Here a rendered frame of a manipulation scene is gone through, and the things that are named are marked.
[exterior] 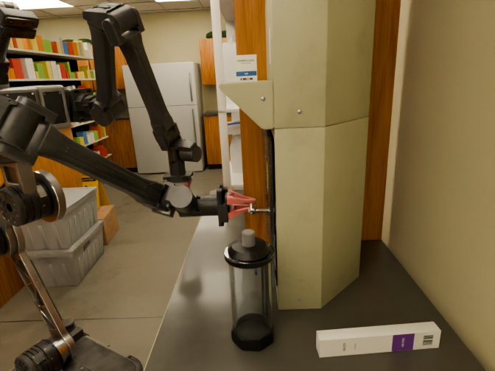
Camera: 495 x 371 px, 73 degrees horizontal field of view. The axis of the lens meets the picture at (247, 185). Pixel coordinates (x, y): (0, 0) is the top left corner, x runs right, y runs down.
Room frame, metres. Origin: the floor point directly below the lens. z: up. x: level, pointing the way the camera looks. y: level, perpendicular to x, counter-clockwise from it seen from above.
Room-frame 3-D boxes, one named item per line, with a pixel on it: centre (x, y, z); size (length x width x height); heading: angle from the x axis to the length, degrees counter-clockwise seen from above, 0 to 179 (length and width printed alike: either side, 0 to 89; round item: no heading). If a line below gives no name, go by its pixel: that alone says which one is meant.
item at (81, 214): (2.60, 1.55, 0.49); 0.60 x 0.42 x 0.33; 178
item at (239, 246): (0.65, 0.00, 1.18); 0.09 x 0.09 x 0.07
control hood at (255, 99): (0.90, -0.01, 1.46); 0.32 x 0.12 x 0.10; 178
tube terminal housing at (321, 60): (0.89, -0.19, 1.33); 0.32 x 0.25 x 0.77; 178
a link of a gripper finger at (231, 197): (0.84, 0.03, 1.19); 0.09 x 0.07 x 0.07; 89
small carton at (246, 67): (0.86, -0.01, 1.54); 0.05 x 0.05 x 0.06; 89
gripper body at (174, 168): (1.21, 0.26, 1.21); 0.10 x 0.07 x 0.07; 88
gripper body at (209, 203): (0.85, 0.10, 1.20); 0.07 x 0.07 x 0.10; 89
